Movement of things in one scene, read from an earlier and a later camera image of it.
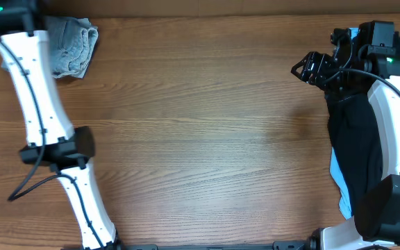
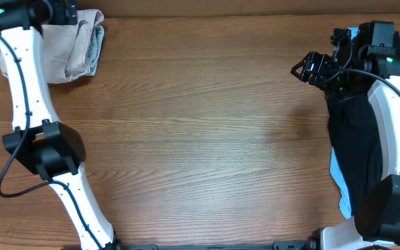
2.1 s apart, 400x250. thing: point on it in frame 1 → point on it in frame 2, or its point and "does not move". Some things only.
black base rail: x=278 y=245 does not move
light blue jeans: x=72 y=42 → x=96 y=48
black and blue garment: x=355 y=159 does not move
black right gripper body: x=317 y=69 does not move
